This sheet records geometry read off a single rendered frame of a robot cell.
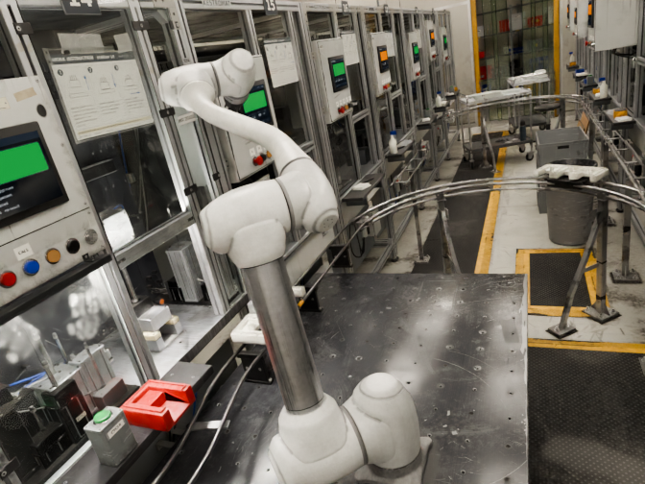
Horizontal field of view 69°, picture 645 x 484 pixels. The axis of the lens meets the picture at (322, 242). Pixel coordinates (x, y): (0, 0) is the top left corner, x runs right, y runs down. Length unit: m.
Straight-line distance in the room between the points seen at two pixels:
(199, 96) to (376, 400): 0.95
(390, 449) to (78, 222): 0.99
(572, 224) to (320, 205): 3.23
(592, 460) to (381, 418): 1.33
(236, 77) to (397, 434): 1.08
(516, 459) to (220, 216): 0.99
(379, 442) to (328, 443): 0.13
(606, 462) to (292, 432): 1.54
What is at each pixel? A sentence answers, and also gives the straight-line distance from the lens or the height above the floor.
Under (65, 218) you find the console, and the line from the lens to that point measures 1.35.
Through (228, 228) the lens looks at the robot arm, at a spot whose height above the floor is 1.44.
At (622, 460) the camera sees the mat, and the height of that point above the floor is 0.01.
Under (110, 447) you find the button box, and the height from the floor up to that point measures 0.97.
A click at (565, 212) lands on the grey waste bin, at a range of 4.09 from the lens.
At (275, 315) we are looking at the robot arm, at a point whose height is 1.22.
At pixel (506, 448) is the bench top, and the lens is 1.47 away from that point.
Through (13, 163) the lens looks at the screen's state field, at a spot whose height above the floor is 1.65.
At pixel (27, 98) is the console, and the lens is 1.34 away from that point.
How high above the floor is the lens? 1.74
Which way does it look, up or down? 21 degrees down
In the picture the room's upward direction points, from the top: 12 degrees counter-clockwise
